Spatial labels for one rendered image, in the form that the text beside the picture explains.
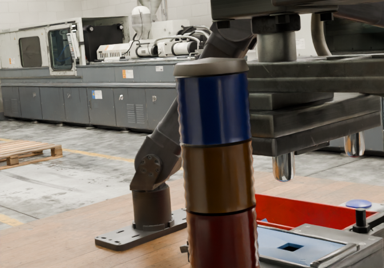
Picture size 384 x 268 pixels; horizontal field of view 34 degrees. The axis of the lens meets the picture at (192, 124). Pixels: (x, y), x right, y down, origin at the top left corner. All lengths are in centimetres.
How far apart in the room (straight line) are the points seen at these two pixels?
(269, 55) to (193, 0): 981
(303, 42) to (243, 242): 602
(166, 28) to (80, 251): 784
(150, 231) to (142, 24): 776
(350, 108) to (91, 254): 50
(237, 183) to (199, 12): 999
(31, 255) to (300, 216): 42
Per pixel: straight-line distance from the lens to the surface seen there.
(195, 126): 31
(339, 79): 52
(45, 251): 102
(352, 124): 63
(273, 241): 68
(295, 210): 96
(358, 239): 70
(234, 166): 31
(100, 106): 921
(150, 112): 822
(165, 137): 97
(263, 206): 100
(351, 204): 101
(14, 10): 1248
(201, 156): 31
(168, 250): 95
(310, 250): 65
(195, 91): 31
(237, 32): 91
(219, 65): 30
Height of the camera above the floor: 121
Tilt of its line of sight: 8 degrees down
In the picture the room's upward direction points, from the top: 4 degrees counter-clockwise
